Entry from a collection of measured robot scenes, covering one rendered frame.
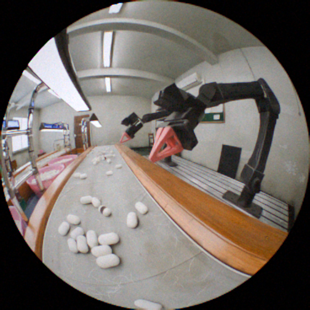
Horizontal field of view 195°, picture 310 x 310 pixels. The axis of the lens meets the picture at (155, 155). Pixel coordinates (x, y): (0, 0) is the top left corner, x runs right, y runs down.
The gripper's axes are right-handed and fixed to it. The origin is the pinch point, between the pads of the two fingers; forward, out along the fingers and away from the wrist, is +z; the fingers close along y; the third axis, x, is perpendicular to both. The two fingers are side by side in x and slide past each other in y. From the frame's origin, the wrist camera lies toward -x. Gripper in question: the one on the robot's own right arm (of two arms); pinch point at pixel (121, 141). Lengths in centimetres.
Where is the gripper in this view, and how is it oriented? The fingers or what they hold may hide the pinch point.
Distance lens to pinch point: 65.3
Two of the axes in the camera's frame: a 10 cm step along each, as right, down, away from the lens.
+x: 5.6, 6.6, 5.0
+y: 4.9, 2.1, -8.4
